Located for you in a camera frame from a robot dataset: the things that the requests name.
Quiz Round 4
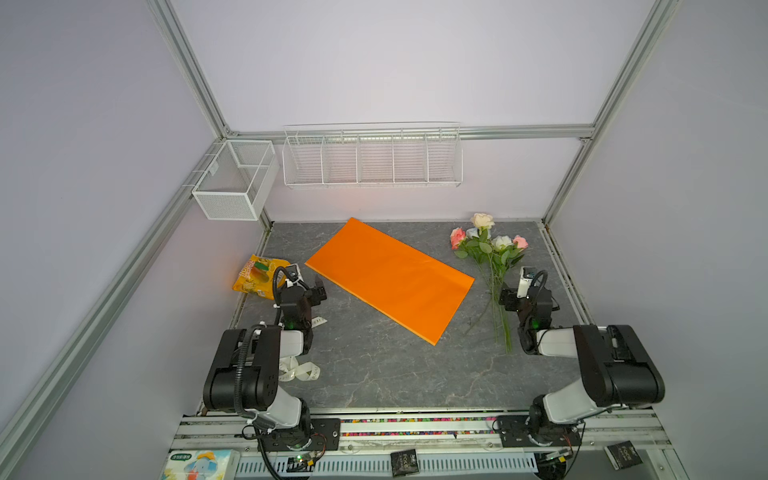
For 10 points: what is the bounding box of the white wire wall shelf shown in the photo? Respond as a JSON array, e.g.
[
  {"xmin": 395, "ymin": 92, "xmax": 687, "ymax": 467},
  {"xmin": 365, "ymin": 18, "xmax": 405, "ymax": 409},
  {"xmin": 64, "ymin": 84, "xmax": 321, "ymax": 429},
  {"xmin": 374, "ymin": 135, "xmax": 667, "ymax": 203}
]
[{"xmin": 282, "ymin": 122, "xmax": 464, "ymax": 188}]

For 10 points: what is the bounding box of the yellow snack bag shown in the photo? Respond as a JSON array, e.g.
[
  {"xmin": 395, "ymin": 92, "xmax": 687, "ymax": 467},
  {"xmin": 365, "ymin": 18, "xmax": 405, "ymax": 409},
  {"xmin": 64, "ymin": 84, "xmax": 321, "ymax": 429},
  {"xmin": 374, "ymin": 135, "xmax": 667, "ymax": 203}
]
[{"xmin": 232, "ymin": 255, "xmax": 290, "ymax": 300}]

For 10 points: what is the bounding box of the black box right front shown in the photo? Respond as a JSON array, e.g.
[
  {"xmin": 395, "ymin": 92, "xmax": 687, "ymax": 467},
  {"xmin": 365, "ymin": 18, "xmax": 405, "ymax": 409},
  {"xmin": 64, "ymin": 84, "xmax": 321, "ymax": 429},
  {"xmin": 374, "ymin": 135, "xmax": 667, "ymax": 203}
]
[{"xmin": 603, "ymin": 440, "xmax": 643, "ymax": 471}]

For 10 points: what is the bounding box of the light pink fake rose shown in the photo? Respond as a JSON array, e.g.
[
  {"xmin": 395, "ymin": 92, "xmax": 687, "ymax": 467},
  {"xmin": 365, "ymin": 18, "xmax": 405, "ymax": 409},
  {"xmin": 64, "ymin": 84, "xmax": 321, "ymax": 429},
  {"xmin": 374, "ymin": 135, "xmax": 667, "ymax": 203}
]
[{"xmin": 479, "ymin": 228, "xmax": 528, "ymax": 339}]

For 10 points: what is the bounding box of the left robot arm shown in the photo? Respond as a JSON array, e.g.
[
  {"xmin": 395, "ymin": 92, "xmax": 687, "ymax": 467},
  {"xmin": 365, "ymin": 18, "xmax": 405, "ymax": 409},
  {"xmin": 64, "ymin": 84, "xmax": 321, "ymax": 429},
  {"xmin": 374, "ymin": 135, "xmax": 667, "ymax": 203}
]
[{"xmin": 202, "ymin": 264, "xmax": 327, "ymax": 450}]

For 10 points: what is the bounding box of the white fake rose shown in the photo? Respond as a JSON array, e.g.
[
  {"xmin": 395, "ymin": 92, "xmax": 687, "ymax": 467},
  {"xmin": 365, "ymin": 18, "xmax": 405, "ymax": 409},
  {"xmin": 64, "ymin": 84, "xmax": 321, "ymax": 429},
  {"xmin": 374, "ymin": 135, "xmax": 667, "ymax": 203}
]
[{"xmin": 491, "ymin": 236, "xmax": 513, "ymax": 353}]

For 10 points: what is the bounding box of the dark pink fake rose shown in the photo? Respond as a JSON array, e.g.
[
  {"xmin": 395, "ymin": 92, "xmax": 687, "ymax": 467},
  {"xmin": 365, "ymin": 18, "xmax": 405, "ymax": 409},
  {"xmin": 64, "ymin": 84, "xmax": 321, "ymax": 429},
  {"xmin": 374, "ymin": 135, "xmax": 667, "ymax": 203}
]
[{"xmin": 450, "ymin": 226, "xmax": 499, "ymax": 340}]

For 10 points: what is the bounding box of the black box centre front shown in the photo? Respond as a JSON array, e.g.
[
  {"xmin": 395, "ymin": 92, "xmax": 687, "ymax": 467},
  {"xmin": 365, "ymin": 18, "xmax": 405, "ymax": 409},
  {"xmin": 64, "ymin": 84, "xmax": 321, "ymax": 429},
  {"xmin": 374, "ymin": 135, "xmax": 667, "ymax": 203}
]
[{"xmin": 390, "ymin": 449, "xmax": 420, "ymax": 478}]

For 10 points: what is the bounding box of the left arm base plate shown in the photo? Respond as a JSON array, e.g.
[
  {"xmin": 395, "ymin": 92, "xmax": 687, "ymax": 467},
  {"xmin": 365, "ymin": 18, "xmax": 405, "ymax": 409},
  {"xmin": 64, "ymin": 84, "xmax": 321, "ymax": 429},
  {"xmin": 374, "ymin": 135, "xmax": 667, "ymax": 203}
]
[{"xmin": 259, "ymin": 417, "xmax": 341, "ymax": 452}]

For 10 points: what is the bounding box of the white ribbon gold lettering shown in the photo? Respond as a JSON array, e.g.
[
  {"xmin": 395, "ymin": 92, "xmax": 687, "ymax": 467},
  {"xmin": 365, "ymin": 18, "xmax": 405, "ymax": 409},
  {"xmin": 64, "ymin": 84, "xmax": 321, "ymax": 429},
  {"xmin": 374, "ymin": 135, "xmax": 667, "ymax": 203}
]
[{"xmin": 278, "ymin": 316, "xmax": 327, "ymax": 382}]

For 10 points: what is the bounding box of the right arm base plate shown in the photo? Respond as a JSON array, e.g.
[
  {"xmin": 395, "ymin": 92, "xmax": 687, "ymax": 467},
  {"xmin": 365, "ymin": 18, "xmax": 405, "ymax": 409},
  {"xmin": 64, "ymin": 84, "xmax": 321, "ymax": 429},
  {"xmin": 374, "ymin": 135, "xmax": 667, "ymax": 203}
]
[{"xmin": 492, "ymin": 414, "xmax": 582, "ymax": 448}]

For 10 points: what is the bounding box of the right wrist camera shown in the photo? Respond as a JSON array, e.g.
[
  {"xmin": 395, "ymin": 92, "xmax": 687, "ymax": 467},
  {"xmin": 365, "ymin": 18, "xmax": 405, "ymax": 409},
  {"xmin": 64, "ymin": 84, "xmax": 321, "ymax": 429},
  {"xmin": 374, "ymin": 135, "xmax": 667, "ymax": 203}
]
[{"xmin": 517, "ymin": 266, "xmax": 538, "ymax": 298}]

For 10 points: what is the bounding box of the white mesh box basket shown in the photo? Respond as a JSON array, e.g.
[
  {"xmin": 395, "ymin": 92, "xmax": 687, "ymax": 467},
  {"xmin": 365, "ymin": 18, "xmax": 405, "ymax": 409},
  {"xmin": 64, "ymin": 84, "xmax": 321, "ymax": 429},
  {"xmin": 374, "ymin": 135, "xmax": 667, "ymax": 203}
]
[{"xmin": 192, "ymin": 140, "xmax": 279, "ymax": 221}]

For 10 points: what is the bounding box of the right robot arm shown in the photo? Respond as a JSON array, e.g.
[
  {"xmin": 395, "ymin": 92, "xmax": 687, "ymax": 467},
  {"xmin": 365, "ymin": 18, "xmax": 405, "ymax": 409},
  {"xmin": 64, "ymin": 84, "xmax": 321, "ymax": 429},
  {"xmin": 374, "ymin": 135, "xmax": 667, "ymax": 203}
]
[{"xmin": 497, "ymin": 285, "xmax": 666, "ymax": 446}]

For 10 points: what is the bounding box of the orange wrapping paper sheet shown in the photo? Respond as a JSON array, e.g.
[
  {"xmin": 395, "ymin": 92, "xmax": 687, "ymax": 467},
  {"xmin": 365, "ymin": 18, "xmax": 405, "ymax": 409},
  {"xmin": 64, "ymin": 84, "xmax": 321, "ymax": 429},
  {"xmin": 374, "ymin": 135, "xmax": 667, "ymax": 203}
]
[{"xmin": 306, "ymin": 218, "xmax": 474, "ymax": 346}]

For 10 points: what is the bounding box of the cream fake rose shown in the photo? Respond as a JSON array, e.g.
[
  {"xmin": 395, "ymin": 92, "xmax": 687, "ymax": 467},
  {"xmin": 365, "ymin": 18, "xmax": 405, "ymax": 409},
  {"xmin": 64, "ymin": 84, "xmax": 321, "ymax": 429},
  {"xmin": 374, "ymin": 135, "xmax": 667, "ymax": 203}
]
[{"xmin": 465, "ymin": 213, "xmax": 518, "ymax": 342}]

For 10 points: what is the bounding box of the white slotted cable duct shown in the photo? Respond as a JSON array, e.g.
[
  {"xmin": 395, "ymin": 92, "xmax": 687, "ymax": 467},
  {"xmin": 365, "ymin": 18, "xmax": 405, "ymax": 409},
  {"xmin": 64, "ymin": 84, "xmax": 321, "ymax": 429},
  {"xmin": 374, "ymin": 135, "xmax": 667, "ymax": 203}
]
[{"xmin": 271, "ymin": 452, "xmax": 539, "ymax": 479}]

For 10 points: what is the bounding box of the black box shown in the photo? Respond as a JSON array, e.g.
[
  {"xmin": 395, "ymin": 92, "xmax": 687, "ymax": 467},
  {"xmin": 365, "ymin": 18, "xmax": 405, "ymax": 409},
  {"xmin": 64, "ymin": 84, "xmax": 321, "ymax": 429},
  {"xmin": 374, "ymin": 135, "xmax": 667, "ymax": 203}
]
[
  {"xmin": 390, "ymin": 449, "xmax": 420, "ymax": 478},
  {"xmin": 603, "ymin": 440, "xmax": 643, "ymax": 471}
]

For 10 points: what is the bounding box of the aluminium front rail frame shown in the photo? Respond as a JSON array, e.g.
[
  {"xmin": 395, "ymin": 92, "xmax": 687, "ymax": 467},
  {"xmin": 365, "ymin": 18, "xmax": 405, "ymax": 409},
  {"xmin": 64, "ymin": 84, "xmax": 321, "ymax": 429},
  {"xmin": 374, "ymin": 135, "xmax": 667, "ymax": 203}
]
[{"xmin": 171, "ymin": 409, "xmax": 688, "ymax": 479}]

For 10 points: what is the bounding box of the tissue pack with elephant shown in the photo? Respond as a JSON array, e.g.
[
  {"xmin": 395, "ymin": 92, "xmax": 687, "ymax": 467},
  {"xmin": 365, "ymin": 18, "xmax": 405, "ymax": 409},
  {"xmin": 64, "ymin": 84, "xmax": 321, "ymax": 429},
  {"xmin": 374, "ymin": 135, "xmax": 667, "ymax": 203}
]
[{"xmin": 160, "ymin": 450, "xmax": 241, "ymax": 480}]

